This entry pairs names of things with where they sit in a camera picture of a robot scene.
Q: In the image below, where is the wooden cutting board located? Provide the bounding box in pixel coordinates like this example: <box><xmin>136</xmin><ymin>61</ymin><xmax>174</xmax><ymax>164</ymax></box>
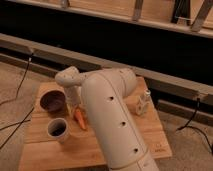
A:
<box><xmin>18</xmin><ymin>77</ymin><xmax>172</xmax><ymax>171</ymax></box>

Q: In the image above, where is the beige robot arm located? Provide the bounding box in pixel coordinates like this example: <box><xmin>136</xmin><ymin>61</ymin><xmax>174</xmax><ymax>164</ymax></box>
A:
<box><xmin>55</xmin><ymin>67</ymin><xmax>159</xmax><ymax>171</ymax></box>

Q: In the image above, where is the orange pepper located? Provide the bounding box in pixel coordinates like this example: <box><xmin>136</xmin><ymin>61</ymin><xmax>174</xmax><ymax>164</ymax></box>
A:
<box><xmin>74</xmin><ymin>108</ymin><xmax>86</xmax><ymax>130</ymax></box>

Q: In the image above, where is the black cable right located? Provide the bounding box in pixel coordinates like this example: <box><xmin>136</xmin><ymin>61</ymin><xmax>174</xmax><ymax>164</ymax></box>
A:
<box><xmin>176</xmin><ymin>96</ymin><xmax>213</xmax><ymax>156</ymax></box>

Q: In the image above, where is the dark red bowl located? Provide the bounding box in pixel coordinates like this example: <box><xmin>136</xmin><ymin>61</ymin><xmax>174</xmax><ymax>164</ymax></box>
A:
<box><xmin>40</xmin><ymin>90</ymin><xmax>65</xmax><ymax>113</ymax></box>

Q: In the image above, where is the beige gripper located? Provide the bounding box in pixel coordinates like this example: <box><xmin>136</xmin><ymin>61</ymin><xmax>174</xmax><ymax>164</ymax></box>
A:
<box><xmin>64</xmin><ymin>86</ymin><xmax>81</xmax><ymax>117</ymax></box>

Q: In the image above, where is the small white clamp fixture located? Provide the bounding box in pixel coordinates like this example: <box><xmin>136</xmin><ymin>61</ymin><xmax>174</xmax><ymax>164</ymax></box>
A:
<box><xmin>136</xmin><ymin>89</ymin><xmax>151</xmax><ymax>116</ymax></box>

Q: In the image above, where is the black cable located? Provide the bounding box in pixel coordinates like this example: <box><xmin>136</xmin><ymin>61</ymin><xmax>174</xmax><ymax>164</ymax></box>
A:
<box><xmin>0</xmin><ymin>49</ymin><xmax>36</xmax><ymax>150</ymax></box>
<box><xmin>176</xmin><ymin>96</ymin><xmax>213</xmax><ymax>156</ymax></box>

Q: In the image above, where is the white ceramic cup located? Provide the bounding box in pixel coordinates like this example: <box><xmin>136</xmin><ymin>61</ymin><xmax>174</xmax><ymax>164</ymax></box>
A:
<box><xmin>46</xmin><ymin>118</ymin><xmax>70</xmax><ymax>143</ymax></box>

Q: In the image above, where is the black cable left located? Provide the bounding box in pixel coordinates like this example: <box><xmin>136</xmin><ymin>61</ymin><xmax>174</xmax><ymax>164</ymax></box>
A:
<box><xmin>0</xmin><ymin>49</ymin><xmax>36</xmax><ymax>150</ymax></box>

